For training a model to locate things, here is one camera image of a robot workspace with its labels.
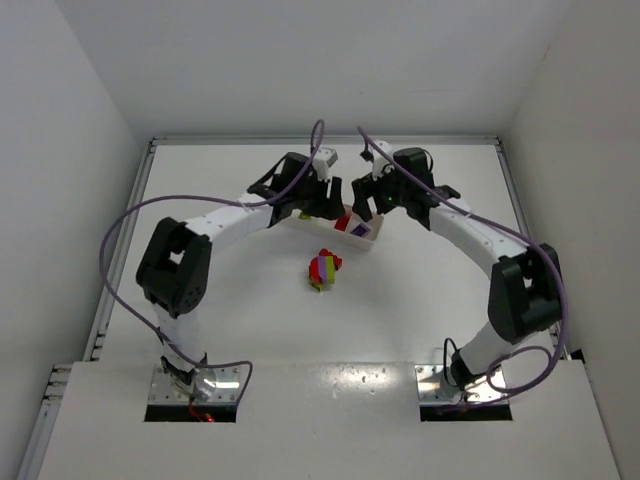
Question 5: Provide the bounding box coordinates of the purple cable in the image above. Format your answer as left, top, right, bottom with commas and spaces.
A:
355, 124, 569, 411
98, 118, 254, 401

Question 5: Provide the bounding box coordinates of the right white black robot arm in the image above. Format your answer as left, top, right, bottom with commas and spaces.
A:
352, 141, 563, 389

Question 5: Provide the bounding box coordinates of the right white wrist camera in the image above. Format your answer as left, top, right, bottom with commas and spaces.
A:
371, 139, 393, 180

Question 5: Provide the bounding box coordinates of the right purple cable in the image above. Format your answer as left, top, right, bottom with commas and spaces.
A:
355, 124, 569, 411

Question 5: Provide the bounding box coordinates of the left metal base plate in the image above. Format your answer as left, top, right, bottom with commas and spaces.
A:
147, 366, 240, 407

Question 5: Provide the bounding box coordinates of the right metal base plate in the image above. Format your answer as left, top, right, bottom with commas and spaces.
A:
414, 364, 508, 408

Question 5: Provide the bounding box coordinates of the white three-compartment tray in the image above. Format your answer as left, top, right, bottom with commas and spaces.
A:
281, 204, 384, 251

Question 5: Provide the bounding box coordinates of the printed purple lego brick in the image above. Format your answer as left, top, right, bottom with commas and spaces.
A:
350, 223, 370, 237

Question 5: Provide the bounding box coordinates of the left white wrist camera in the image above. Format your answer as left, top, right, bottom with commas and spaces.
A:
312, 147, 338, 182

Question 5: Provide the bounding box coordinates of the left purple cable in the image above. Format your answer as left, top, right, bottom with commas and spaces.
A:
98, 118, 254, 401

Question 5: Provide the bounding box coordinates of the metal base plate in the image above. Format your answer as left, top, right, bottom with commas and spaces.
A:
414, 364, 508, 408
147, 366, 240, 407

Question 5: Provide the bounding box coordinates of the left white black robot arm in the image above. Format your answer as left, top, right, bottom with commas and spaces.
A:
136, 147, 345, 392

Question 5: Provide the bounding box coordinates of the purple curved lego brick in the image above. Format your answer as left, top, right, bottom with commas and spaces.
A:
317, 255, 336, 286

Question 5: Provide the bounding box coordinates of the red curved lego brick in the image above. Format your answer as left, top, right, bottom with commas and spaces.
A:
334, 215, 351, 232

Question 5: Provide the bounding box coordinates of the red rectangular lego brick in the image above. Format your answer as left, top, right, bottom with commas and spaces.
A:
319, 248, 343, 271

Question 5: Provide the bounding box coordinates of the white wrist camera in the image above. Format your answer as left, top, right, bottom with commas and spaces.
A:
312, 147, 338, 182
371, 139, 393, 180

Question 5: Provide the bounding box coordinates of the lime green lego plate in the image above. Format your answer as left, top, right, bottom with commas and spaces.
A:
309, 281, 325, 293

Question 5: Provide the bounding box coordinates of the red half-round lego brick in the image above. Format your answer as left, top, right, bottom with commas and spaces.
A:
309, 255, 325, 283

